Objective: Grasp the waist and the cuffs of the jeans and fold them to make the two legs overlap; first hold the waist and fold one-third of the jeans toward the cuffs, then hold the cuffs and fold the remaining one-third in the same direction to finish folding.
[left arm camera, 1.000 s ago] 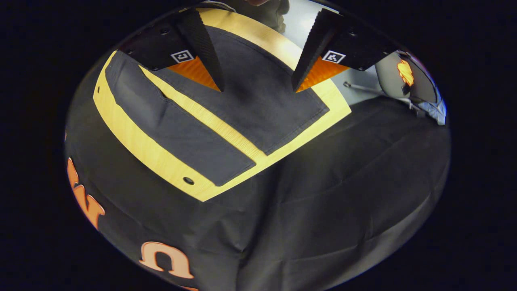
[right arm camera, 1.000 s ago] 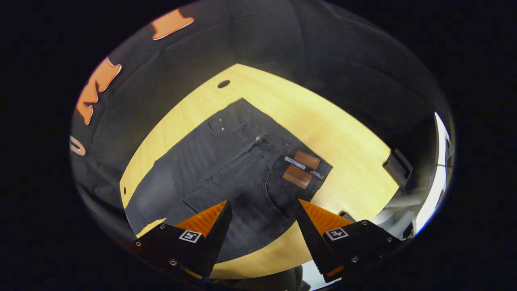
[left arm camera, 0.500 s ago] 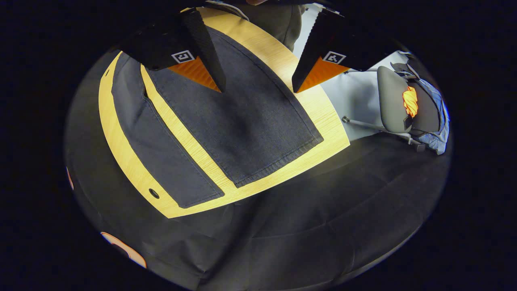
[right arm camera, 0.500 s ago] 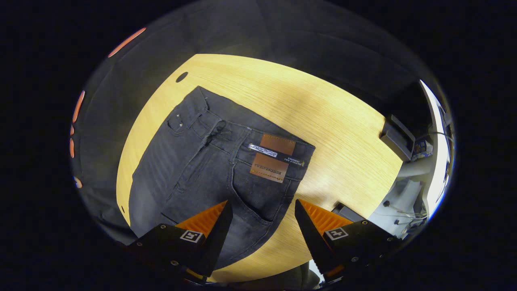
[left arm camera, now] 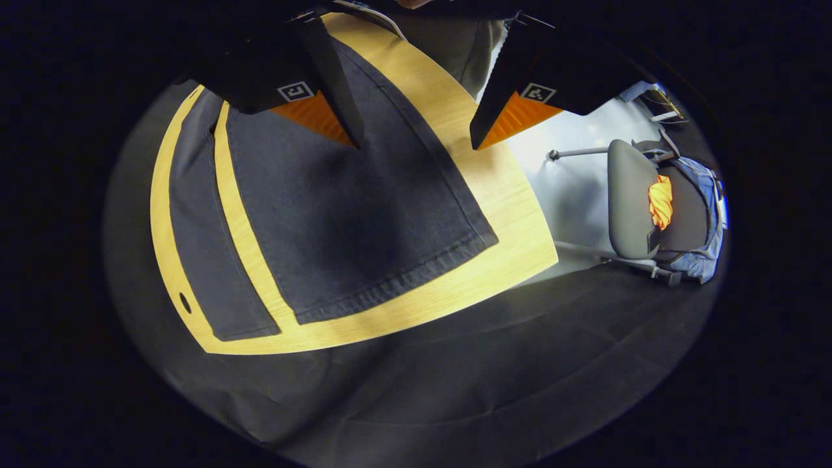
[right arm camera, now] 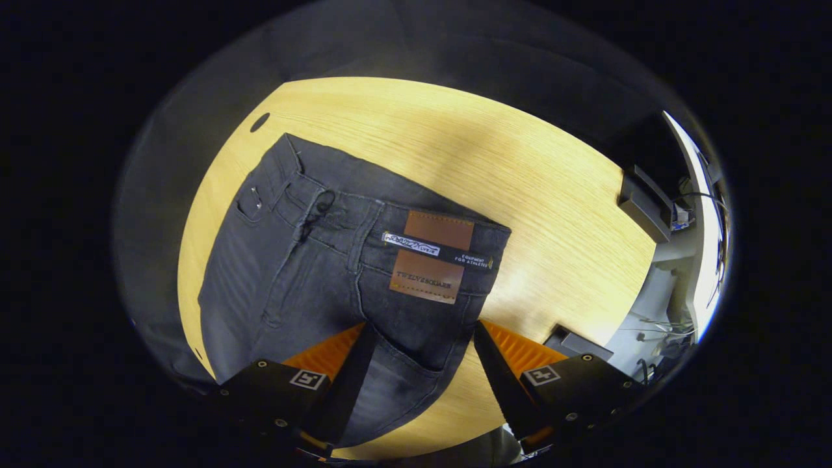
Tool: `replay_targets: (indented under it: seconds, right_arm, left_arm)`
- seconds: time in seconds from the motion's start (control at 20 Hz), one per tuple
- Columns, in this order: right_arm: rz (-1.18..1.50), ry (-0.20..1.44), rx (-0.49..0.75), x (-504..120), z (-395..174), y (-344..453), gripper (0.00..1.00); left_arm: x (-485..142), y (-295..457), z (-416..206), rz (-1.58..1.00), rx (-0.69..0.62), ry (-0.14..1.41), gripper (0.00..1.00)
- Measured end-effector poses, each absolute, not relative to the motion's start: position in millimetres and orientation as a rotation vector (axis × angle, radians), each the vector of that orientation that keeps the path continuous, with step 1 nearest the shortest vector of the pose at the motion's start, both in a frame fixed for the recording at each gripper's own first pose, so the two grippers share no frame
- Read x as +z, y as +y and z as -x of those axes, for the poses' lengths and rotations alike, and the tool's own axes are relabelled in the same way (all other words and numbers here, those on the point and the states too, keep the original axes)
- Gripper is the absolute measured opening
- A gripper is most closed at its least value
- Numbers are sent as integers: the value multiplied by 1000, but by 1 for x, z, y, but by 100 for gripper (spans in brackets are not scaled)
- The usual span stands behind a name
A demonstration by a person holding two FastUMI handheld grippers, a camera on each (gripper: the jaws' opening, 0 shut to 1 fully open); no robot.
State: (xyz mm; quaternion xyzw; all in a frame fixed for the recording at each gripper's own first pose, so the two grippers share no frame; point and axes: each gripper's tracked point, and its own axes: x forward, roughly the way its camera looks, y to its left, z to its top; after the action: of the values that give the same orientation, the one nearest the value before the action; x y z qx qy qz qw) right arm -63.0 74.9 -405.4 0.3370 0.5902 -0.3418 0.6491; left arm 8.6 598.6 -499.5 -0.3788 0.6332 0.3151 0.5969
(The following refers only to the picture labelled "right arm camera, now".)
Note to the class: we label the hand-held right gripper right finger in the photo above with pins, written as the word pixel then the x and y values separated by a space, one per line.
pixel 504 390

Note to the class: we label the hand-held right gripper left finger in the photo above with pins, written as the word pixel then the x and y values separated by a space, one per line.
pixel 348 390

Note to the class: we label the dark grey jeans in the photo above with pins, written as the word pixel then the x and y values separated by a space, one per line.
pixel 292 273

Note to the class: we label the grey box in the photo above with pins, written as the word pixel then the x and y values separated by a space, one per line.
pixel 578 342

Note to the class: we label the black box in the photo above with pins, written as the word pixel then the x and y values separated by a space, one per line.
pixel 643 205

